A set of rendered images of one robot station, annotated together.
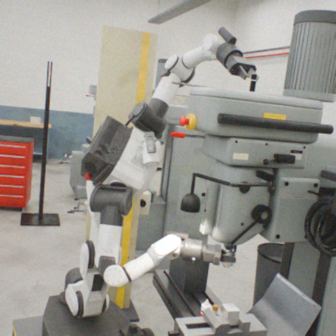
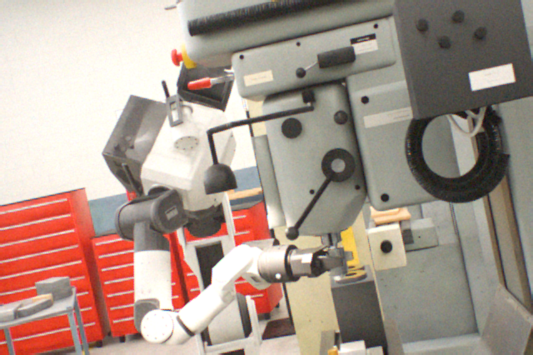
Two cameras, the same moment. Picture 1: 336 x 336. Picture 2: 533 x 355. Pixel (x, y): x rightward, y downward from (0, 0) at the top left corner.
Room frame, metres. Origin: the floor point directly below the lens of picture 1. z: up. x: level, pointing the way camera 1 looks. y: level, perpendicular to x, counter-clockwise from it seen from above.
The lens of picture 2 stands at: (0.04, -0.86, 1.54)
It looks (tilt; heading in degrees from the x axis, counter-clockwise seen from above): 3 degrees down; 25
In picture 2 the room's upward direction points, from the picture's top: 12 degrees counter-clockwise
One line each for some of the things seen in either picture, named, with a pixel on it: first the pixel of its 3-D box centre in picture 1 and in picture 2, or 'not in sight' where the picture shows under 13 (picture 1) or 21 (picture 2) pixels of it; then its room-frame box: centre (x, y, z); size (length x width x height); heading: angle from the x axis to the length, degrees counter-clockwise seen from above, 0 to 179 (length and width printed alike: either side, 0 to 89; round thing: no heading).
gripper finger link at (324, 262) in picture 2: (228, 259); (329, 262); (1.51, -0.28, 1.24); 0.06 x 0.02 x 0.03; 84
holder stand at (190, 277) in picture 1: (188, 263); (356, 305); (1.94, -0.17, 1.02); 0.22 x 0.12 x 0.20; 20
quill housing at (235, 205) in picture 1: (237, 201); (316, 159); (1.55, -0.29, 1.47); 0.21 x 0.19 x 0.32; 19
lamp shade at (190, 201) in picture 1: (190, 201); (218, 177); (1.43, -0.10, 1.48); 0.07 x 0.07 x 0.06
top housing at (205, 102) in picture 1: (252, 114); (290, 7); (1.55, -0.30, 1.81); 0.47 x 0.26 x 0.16; 109
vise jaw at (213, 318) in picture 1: (216, 319); not in sight; (1.45, -0.26, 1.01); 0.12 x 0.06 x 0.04; 18
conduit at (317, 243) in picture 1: (324, 223); (450, 147); (1.44, -0.60, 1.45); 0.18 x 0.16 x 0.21; 109
